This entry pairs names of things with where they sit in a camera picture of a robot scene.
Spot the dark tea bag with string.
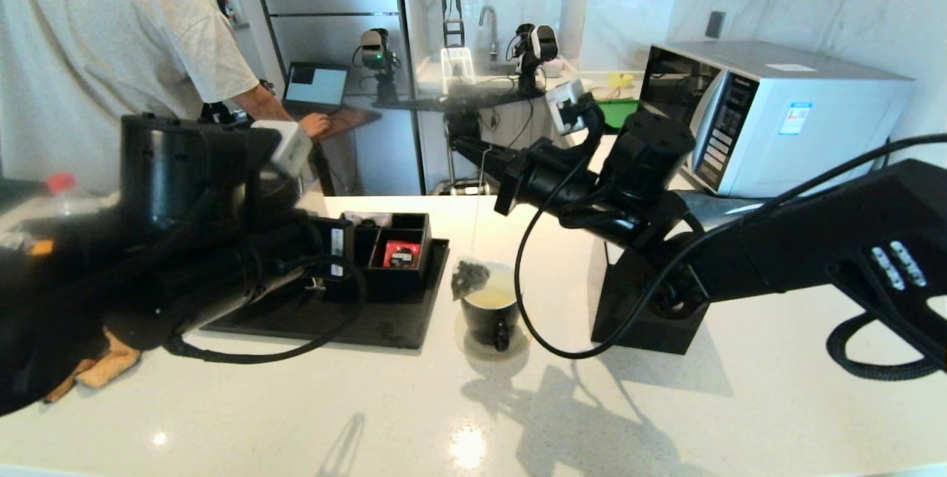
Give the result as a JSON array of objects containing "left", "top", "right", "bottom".
[{"left": 450, "top": 146, "right": 492, "bottom": 302}]

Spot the white black robot arm joint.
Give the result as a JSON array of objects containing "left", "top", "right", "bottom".
[{"left": 510, "top": 24, "right": 560, "bottom": 97}]

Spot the robot arm joint green light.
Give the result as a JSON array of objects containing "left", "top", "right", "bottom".
[{"left": 360, "top": 28, "right": 405, "bottom": 108}]

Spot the red plastic snack packet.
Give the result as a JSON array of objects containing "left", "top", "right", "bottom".
[{"left": 383, "top": 240, "right": 421, "bottom": 269}]

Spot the black compartment organizer box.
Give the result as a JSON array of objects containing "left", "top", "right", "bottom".
[{"left": 344, "top": 212, "right": 432, "bottom": 299}]

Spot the black rectangular tray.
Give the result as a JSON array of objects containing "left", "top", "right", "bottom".
[{"left": 201, "top": 239, "right": 451, "bottom": 350}]

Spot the chrome faucet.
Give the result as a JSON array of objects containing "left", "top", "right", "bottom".
[{"left": 478, "top": 7, "right": 501, "bottom": 64}]

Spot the brown wooden desk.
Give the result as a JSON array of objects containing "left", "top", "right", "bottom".
[{"left": 309, "top": 109, "right": 383, "bottom": 197}]

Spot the black mug white inside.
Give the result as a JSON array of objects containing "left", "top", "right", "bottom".
[{"left": 459, "top": 262, "right": 525, "bottom": 352}]

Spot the black tissue box silver lid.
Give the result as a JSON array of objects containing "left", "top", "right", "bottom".
[{"left": 590, "top": 240, "right": 711, "bottom": 355}]

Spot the open laptop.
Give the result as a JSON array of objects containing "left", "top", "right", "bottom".
[{"left": 281, "top": 63, "right": 351, "bottom": 117}]

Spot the grey and tan glove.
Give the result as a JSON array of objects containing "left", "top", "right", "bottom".
[{"left": 44, "top": 329, "right": 141, "bottom": 404}]

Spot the silver microwave oven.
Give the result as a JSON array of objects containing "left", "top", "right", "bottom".
[{"left": 635, "top": 41, "right": 913, "bottom": 199}]

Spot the water bottle red cap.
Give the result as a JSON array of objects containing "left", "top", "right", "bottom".
[{"left": 46, "top": 174, "right": 104, "bottom": 220}]

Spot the person in grey shirt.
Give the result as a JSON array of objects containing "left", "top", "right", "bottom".
[{"left": 0, "top": 0, "right": 332, "bottom": 194}]

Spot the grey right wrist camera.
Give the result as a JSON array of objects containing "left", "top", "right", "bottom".
[{"left": 545, "top": 80, "right": 597, "bottom": 136}]

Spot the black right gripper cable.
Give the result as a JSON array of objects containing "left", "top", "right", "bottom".
[{"left": 513, "top": 111, "right": 947, "bottom": 360}]

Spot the black microwave power cable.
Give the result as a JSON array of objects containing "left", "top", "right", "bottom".
[{"left": 858, "top": 135, "right": 947, "bottom": 189}]

